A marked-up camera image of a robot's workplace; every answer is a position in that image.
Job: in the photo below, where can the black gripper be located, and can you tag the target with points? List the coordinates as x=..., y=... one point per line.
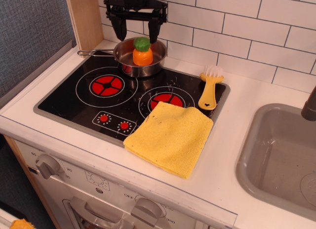
x=153, y=11

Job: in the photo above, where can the orange carrot salt shaker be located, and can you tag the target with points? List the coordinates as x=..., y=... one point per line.
x=142, y=53

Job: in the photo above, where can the yellow scrub brush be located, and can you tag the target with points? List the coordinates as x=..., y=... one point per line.
x=211, y=75

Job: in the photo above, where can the yellow folded cloth napkin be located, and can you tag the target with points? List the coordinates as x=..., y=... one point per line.
x=171, y=138

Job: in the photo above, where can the black toy stovetop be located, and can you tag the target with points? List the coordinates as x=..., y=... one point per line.
x=97, y=87

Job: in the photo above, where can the red left stove knob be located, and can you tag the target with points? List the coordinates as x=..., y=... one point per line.
x=103, y=118

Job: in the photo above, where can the red stove knob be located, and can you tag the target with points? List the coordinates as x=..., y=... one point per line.
x=124, y=126
x=103, y=118

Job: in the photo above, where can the red right stove knob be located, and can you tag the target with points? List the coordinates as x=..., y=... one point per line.
x=124, y=126

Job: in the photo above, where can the grey timer knob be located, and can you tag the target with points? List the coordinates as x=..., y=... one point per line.
x=47, y=166

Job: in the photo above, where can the grey oven knob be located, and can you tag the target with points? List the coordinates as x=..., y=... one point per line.
x=147, y=211

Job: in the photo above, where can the grey faucet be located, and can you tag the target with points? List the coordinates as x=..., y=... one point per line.
x=308, y=111

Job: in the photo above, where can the grey sink basin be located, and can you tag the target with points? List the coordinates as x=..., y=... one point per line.
x=277, y=163

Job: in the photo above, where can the orange fuzzy object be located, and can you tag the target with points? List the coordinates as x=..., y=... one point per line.
x=17, y=224

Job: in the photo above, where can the steel saucepan with handle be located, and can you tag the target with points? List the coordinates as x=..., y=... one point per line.
x=123, y=54

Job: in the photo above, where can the wooden side post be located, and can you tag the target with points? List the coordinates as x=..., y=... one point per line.
x=86, y=22

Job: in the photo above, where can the oven door with handle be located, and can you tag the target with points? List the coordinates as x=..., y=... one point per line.
x=95, y=214

